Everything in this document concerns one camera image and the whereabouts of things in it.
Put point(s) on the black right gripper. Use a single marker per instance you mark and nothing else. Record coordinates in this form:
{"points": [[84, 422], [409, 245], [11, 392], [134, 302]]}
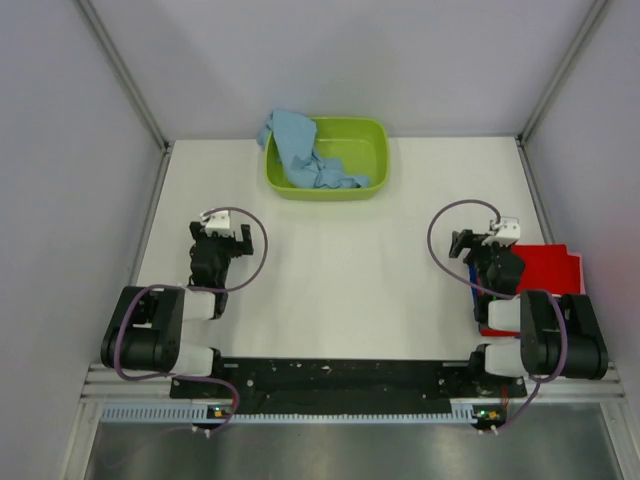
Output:
{"points": [[462, 240]]}

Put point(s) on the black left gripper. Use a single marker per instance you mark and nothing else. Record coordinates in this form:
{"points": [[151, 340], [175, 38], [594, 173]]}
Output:
{"points": [[195, 228]]}

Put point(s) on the light blue t shirt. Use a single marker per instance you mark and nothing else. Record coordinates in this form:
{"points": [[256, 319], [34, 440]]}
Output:
{"points": [[294, 136]]}

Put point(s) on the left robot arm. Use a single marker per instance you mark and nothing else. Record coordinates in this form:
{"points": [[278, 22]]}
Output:
{"points": [[145, 330]]}

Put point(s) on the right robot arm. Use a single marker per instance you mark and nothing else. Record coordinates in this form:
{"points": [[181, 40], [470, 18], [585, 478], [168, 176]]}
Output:
{"points": [[531, 298]]}

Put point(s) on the red folded t shirt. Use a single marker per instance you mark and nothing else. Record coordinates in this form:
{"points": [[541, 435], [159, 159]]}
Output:
{"points": [[547, 267]]}

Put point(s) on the green plastic basin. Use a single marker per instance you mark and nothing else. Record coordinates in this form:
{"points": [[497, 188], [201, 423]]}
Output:
{"points": [[351, 147]]}

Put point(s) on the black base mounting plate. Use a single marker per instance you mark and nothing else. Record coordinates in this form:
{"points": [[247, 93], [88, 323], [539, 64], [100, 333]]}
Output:
{"points": [[339, 386]]}

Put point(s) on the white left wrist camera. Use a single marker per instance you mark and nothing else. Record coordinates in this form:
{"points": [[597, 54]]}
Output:
{"points": [[217, 223]]}

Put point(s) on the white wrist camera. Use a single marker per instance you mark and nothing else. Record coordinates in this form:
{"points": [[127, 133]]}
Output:
{"points": [[217, 223], [504, 232]]}

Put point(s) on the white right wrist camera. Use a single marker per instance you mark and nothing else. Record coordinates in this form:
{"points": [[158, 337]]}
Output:
{"points": [[504, 232]]}

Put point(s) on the left aluminium corner post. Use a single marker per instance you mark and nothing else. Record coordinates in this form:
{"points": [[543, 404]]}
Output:
{"points": [[120, 70]]}

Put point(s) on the aluminium corner post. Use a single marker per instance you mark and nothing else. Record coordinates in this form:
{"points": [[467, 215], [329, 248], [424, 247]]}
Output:
{"points": [[120, 70], [587, 28]]}

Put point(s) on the right aluminium corner post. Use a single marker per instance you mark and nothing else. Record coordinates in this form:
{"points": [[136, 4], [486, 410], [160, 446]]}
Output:
{"points": [[587, 28]]}

